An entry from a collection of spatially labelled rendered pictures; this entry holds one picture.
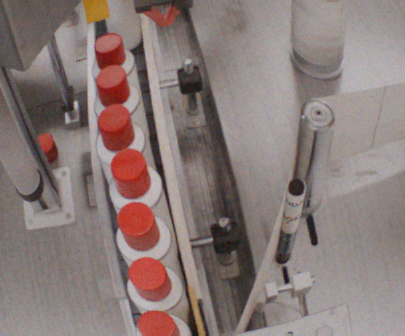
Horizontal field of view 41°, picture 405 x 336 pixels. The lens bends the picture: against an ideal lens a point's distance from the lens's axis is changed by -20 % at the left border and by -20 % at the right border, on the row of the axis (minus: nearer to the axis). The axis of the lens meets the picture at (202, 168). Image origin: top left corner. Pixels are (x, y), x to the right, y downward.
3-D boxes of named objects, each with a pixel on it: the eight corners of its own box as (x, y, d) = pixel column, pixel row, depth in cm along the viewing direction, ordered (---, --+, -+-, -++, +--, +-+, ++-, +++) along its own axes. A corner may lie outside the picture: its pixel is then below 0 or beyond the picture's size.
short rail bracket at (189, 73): (206, 117, 88) (201, 66, 78) (184, 122, 88) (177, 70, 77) (202, 99, 90) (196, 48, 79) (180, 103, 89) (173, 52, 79)
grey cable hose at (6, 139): (47, 201, 56) (-14, 74, 37) (19, 206, 55) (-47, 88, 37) (44, 170, 57) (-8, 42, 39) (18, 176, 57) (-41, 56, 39)
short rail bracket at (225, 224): (240, 267, 77) (241, 230, 67) (190, 276, 77) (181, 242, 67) (235, 244, 79) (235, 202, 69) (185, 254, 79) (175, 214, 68)
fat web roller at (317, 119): (325, 210, 75) (344, 129, 58) (291, 219, 75) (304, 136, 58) (317, 178, 77) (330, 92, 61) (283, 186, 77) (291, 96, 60)
